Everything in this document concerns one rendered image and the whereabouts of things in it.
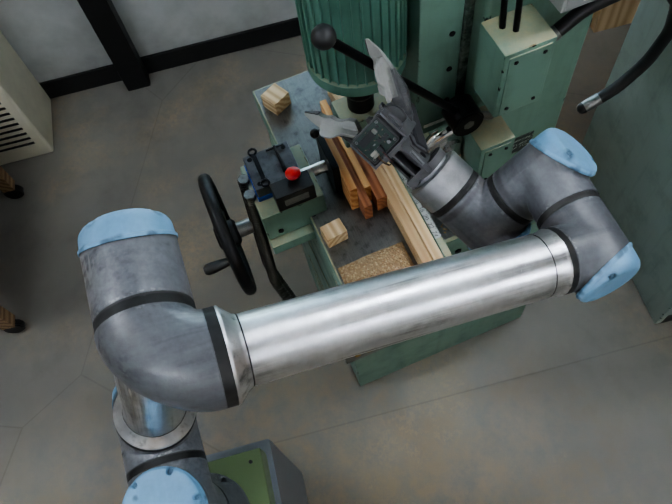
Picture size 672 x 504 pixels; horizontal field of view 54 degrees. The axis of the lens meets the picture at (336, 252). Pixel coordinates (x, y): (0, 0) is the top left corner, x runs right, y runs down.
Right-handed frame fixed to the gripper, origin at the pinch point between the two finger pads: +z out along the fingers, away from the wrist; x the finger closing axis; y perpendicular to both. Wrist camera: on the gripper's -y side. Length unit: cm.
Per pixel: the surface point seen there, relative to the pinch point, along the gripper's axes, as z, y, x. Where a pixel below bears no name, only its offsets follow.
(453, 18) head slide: -7.8, -17.0, -13.8
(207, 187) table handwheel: 6.3, -17.2, 44.2
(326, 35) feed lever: 3.5, 9.0, -7.0
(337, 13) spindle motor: 5.4, -1.7, -6.5
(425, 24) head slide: -5.1, -13.8, -10.9
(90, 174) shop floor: 55, -106, 143
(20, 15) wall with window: 108, -113, 113
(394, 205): -24.1, -22.3, 20.8
